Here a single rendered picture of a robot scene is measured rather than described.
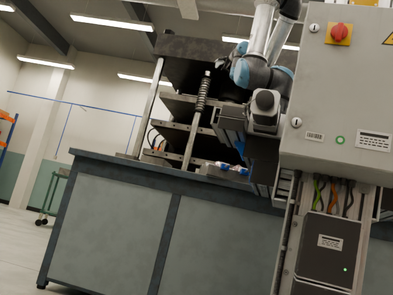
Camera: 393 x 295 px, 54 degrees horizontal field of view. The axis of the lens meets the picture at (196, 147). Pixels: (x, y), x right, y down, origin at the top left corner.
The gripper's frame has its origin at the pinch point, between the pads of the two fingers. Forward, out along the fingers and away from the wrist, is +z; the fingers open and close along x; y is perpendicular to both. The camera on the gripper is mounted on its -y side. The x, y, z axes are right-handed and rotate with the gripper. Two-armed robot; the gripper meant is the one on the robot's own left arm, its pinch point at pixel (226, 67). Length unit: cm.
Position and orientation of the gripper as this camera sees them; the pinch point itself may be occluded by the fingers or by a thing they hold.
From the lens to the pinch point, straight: 232.3
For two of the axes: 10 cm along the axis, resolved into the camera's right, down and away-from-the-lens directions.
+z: -2.3, 1.5, 9.6
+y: -3.6, 9.1, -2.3
